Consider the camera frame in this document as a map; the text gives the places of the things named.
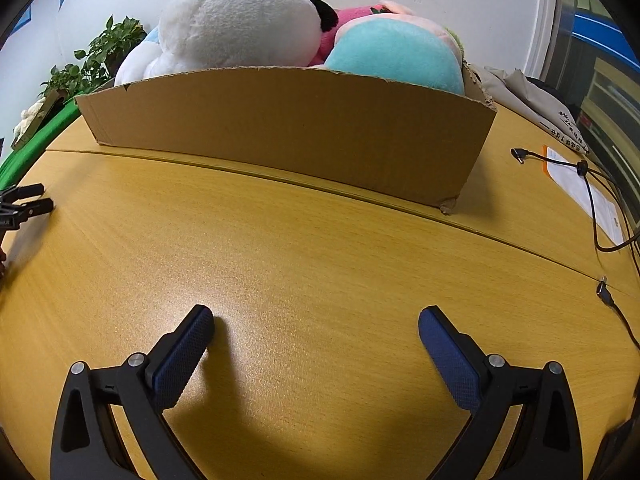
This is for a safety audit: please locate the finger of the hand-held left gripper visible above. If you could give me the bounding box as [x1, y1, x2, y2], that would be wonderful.
[0, 183, 46, 204]
[0, 198, 55, 231]

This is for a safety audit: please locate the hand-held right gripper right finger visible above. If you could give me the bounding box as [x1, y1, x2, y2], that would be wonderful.
[418, 305, 583, 480]

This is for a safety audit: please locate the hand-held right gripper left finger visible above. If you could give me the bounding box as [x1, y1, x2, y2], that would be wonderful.
[50, 304, 216, 480]

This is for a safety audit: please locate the brown cardboard box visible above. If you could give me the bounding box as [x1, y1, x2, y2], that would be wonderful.
[76, 64, 498, 216]

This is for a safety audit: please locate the white plush toy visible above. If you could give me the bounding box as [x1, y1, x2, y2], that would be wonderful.
[114, 0, 339, 87]

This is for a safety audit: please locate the teal and pink plush toy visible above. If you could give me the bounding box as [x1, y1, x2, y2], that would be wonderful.
[324, 4, 468, 96]

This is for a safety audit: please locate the pink plush bear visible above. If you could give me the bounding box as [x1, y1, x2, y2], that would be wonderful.
[306, 1, 416, 68]

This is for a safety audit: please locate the white fluffy object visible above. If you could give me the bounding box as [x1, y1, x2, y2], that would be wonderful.
[11, 101, 47, 137]

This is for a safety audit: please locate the white packet with orange edge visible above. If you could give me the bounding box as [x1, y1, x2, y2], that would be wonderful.
[542, 146, 627, 244]

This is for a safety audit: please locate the grey cloth bag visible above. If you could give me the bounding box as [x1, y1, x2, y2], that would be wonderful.
[480, 64, 596, 157]

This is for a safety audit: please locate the black cloth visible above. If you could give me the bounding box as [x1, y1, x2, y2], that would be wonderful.
[525, 76, 572, 111]

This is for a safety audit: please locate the blue window banner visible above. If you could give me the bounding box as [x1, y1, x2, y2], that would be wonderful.
[572, 10, 640, 59]

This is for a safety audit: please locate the black cable with plug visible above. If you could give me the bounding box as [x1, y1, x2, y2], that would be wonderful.
[596, 276, 640, 351]

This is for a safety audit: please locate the black cable with strap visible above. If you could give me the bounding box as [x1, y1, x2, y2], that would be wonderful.
[511, 147, 640, 254]

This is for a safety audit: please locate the white door frame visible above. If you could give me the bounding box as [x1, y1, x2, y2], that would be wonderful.
[524, 0, 559, 82]

